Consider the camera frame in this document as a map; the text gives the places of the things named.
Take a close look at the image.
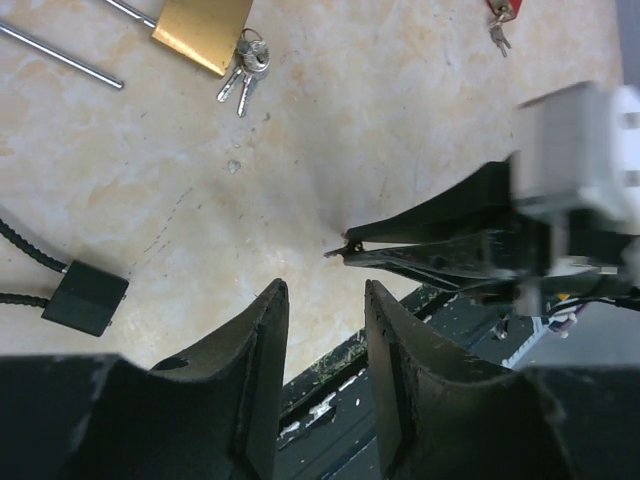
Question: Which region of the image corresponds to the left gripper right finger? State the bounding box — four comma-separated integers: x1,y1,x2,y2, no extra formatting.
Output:
365,281,639,479

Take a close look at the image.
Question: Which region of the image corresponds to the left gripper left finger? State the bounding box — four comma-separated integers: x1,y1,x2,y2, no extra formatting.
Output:
1,279,289,479

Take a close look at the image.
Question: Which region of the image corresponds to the silver key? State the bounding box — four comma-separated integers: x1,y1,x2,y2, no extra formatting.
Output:
323,242,364,258
489,13,511,57
216,28,271,118

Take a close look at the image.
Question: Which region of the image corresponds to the black cable lock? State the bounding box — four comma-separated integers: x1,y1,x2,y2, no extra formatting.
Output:
1,222,129,337

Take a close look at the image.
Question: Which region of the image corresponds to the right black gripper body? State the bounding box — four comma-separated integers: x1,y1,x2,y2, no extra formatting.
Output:
479,211,639,305

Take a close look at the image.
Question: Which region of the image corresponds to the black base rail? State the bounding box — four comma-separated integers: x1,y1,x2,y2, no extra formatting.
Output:
274,279,591,480

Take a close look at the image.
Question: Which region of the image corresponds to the brass padlock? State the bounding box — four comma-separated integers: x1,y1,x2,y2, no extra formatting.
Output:
1,0,253,90

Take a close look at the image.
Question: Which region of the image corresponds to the red cable lock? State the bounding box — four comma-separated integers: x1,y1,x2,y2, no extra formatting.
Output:
486,0,522,16

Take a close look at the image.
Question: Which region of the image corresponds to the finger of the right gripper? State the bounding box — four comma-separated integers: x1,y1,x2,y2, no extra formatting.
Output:
343,239,518,292
344,159,512,244

